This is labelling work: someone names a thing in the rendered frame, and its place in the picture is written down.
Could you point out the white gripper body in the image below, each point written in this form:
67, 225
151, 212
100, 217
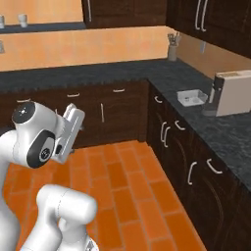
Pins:
73, 130

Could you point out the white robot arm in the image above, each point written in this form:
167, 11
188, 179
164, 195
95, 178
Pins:
32, 137

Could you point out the white cup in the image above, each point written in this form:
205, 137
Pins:
23, 20
1, 22

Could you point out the grey pot with tools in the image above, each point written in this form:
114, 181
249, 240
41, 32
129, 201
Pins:
172, 50

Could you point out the dark wood side base cupboards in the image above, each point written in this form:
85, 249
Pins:
202, 202

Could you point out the white toaster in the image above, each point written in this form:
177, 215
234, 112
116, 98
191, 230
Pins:
235, 94

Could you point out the dark wall shelf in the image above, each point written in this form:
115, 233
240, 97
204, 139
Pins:
42, 27

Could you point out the grey wall fitting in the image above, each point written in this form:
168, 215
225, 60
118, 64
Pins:
1, 47

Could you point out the grey wall socket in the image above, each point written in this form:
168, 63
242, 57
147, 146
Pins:
202, 48

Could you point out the dark wood corner wall cupboards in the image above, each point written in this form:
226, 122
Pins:
225, 23

